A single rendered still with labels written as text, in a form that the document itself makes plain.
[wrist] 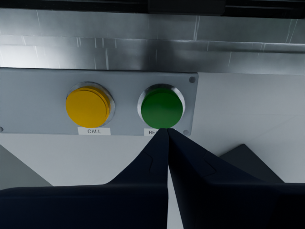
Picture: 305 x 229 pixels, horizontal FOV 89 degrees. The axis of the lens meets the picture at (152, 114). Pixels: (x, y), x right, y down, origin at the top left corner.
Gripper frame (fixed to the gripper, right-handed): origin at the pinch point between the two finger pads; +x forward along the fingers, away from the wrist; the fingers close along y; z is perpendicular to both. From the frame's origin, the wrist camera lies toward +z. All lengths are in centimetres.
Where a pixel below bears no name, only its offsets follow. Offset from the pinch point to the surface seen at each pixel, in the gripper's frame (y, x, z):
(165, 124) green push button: -0.5, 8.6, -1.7
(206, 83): -8.1, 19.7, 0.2
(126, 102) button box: 3.3, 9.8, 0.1
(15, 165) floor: 118, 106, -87
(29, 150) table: 23.7, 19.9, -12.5
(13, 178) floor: 125, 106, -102
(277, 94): -20.1, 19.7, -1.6
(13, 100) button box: 14.3, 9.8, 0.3
